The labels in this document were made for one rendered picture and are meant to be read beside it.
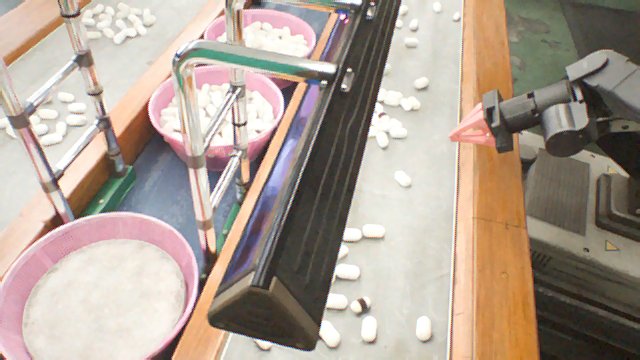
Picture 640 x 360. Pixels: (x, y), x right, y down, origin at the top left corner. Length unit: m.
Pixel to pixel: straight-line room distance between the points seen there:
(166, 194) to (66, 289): 0.27
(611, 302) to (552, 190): 0.31
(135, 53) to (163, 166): 0.33
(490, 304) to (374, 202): 0.26
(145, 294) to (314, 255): 0.45
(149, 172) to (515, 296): 0.70
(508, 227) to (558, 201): 0.56
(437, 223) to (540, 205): 0.56
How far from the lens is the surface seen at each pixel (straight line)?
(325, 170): 0.39
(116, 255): 0.81
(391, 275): 0.77
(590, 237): 1.37
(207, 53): 0.49
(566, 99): 0.83
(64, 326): 0.77
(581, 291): 1.39
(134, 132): 1.01
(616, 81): 0.79
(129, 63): 1.20
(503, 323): 0.75
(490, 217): 0.86
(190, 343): 0.68
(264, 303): 0.31
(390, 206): 0.86
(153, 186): 0.97
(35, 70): 1.24
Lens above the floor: 1.37
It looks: 46 degrees down
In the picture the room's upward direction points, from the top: 7 degrees clockwise
